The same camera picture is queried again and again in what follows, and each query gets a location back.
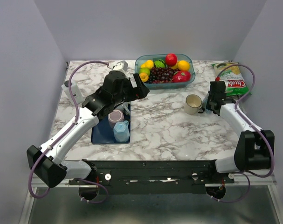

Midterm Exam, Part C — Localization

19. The cream mug black handle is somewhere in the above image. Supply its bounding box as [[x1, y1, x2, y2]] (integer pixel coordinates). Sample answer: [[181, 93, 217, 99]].
[[184, 94, 205, 115]]

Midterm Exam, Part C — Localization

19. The iridescent blue mug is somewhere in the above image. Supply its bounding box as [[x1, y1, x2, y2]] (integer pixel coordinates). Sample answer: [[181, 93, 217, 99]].
[[202, 98, 213, 114]]

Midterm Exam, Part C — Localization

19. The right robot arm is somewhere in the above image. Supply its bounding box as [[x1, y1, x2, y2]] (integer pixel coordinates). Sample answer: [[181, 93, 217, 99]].
[[205, 81, 275, 183]]

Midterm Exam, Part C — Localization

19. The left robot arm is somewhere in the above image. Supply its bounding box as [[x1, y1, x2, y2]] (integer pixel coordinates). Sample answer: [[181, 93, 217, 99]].
[[27, 70, 149, 188]]

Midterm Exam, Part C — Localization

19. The grey blue mug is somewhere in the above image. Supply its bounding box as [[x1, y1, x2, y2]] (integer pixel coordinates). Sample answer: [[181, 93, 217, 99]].
[[117, 102, 131, 116]]

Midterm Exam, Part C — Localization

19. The pink purple mug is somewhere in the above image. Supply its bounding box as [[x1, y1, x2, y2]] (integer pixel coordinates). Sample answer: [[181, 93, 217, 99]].
[[108, 110, 124, 128]]

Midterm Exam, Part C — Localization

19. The light blue faceted mug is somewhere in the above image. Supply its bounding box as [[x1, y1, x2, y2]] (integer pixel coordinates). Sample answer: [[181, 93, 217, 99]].
[[113, 120, 130, 142]]

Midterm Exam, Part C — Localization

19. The small orange fruit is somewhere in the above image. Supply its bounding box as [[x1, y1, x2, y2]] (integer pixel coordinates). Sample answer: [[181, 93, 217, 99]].
[[139, 72, 149, 83]]

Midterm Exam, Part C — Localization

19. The green lime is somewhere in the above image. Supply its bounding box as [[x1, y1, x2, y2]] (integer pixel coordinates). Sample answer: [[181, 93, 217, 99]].
[[139, 68, 150, 76]]

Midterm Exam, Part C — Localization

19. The green cassava chips bag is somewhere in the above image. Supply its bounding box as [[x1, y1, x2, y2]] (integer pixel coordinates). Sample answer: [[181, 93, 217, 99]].
[[212, 62, 249, 96]]

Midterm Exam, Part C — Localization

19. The dark grape bunch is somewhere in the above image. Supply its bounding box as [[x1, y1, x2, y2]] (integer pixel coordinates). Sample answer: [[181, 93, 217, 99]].
[[146, 67, 178, 84]]

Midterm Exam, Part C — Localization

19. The small yellow lemon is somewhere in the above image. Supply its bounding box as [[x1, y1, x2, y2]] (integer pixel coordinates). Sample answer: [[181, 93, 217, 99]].
[[141, 60, 154, 70]]

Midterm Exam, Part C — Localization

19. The teal plastic fruit container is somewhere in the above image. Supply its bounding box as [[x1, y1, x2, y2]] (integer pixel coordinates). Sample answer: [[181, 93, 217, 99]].
[[135, 54, 195, 89]]

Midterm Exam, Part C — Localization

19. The green toy watermelon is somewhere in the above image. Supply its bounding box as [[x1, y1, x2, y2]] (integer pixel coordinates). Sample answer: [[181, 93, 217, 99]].
[[154, 59, 166, 68]]

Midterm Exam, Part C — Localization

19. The white plastic bottle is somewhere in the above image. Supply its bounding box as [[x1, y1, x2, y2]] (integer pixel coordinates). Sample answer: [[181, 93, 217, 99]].
[[62, 80, 84, 105]]

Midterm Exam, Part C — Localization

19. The red dragon fruit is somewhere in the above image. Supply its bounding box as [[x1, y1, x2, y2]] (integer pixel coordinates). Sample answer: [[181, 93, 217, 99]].
[[172, 71, 191, 83]]

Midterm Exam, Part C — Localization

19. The red apple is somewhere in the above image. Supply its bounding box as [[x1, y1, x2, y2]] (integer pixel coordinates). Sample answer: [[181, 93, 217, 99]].
[[165, 53, 178, 67]]

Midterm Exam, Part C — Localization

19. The large yellow lemon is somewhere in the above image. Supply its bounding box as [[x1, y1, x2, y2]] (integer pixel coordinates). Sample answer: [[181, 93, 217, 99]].
[[177, 60, 190, 71]]

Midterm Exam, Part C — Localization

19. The dark blue tray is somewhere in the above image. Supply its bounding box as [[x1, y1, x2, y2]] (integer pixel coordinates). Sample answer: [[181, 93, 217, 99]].
[[91, 103, 131, 145]]

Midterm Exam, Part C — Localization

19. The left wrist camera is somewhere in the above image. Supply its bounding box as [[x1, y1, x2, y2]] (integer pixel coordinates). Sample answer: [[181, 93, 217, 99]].
[[112, 61, 128, 73]]

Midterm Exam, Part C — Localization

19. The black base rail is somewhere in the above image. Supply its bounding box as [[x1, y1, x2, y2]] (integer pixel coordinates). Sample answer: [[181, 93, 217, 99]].
[[68, 160, 235, 196]]

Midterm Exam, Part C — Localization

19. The aluminium frame rail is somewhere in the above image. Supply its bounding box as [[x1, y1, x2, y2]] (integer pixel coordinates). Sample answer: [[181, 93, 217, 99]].
[[19, 175, 278, 224]]

